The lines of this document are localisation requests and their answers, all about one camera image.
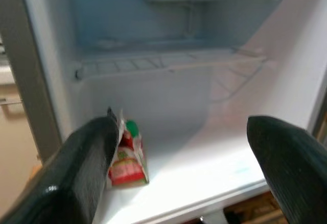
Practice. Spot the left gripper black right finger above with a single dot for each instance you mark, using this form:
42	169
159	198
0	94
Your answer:
293	173

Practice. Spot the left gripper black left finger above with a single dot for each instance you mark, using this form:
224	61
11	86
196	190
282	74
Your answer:
71	173

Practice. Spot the red juice carton green cap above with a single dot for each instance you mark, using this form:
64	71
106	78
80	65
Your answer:
127	168

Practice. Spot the white counter beige cabinet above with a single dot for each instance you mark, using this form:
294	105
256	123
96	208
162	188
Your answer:
12	137

